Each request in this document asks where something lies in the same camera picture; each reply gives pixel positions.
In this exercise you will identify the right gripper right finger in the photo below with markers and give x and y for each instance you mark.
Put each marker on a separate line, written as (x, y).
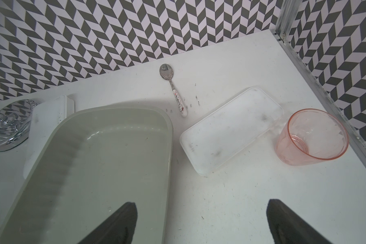
(287, 227)

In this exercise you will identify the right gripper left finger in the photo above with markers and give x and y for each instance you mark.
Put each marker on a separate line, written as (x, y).
(118, 228)

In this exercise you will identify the grey storage box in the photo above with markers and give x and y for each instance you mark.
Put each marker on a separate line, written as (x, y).
(94, 162)

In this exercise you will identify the translucent white pencil case right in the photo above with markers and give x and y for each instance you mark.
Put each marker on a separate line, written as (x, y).
(231, 128)

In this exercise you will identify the chrome cup rack stand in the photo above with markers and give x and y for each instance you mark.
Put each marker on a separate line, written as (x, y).
(15, 121)

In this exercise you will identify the metal spoon patterned handle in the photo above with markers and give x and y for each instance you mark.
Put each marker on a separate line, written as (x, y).
(166, 72)

